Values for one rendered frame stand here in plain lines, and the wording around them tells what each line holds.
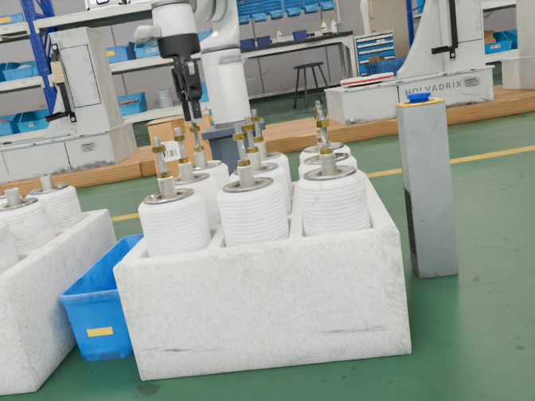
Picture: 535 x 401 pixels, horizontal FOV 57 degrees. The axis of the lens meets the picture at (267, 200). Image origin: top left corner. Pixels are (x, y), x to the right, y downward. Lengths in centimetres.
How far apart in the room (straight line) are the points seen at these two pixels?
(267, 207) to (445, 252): 38
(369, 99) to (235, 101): 164
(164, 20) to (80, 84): 194
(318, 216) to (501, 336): 31
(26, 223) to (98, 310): 21
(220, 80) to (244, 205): 53
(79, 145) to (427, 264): 219
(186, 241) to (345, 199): 23
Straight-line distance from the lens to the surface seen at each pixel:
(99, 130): 283
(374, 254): 66
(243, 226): 68
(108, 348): 86
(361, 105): 271
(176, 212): 69
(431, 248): 93
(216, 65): 115
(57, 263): 92
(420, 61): 297
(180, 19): 92
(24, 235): 94
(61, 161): 285
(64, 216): 104
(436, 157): 89
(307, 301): 68
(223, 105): 115
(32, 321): 85
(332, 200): 66
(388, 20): 706
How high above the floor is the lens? 40
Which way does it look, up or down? 14 degrees down
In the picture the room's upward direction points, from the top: 10 degrees counter-clockwise
